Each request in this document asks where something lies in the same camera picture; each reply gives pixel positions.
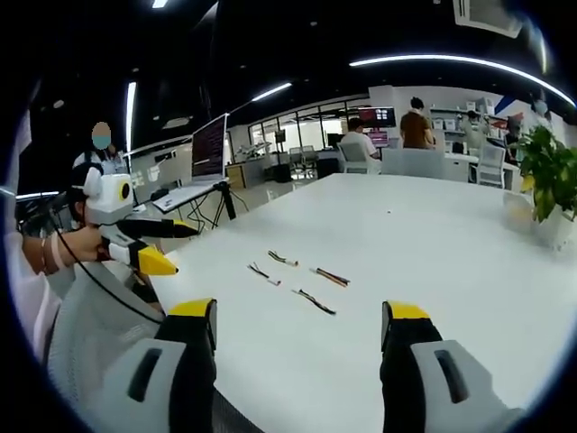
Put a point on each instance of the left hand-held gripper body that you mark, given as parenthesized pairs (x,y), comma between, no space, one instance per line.
(110,198)

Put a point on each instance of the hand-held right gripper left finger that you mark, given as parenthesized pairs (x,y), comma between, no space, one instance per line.
(180,370)

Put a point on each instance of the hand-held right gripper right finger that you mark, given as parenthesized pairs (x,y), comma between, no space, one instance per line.
(405,374)

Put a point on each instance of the person's left hand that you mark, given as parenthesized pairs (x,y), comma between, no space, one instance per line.
(83,245)

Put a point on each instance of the black tripod stand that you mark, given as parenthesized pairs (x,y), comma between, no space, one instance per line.
(226,200)

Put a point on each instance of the laptop with dark screen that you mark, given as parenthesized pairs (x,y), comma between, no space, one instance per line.
(208,149)

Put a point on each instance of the short ceiling light strip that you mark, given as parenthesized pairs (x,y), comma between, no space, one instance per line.
(272,91)

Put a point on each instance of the translucent plastic container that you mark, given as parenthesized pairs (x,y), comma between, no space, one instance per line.
(517,212)

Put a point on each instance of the white plant pot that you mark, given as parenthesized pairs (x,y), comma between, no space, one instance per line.
(556,227)

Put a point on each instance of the white office chair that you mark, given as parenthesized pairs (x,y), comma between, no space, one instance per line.
(356,160)
(491,164)
(412,163)

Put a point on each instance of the desk monitor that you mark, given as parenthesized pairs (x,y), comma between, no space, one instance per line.
(378,137)

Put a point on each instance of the green potted plant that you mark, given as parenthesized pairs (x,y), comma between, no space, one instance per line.
(550,167)

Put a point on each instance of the long curved ceiling light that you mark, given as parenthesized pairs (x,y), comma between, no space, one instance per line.
(451,58)

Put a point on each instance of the ceiling air vent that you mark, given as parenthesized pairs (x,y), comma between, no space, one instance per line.
(487,15)

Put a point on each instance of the wall monitor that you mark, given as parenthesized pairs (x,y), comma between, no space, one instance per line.
(378,116)

